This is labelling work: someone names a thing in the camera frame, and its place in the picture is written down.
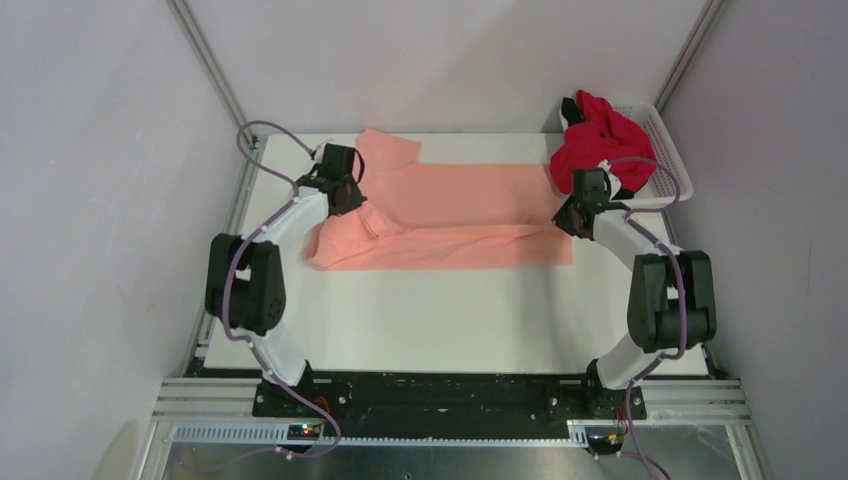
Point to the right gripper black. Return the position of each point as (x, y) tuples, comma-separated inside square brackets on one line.
[(561, 218)]

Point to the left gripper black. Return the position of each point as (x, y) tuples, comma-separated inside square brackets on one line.
[(354, 201)]

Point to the salmon pink t-shirt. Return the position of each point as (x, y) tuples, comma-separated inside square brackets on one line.
[(435, 216)]

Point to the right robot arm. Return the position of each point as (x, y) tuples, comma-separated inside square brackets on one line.
[(671, 304)]

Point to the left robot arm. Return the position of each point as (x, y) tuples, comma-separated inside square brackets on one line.
[(245, 285)]

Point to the red t-shirt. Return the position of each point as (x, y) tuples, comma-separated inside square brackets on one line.
[(633, 172)]

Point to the black t-shirt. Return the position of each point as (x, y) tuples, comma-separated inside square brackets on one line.
[(585, 145)]

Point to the white plastic basket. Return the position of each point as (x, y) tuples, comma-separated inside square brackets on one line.
[(670, 181)]

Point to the right controller board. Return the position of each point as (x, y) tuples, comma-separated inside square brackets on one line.
[(605, 445)]

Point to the controller board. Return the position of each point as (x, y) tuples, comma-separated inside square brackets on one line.
[(605, 445), (304, 432)]

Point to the left controller board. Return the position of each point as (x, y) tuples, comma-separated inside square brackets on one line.
[(304, 432)]

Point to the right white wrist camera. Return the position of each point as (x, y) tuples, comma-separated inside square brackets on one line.
[(606, 166)]

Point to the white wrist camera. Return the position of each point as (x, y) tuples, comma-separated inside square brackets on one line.
[(320, 152), (606, 166)]

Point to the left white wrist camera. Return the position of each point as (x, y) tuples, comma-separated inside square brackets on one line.
[(320, 152)]

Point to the left aluminium frame post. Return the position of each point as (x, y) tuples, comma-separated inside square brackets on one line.
[(197, 41)]

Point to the aluminium frame post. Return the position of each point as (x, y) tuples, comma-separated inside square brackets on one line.
[(706, 21), (197, 41)]

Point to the right aluminium frame post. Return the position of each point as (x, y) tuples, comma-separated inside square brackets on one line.
[(706, 21)]

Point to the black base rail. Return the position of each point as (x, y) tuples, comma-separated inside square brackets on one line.
[(430, 406)]

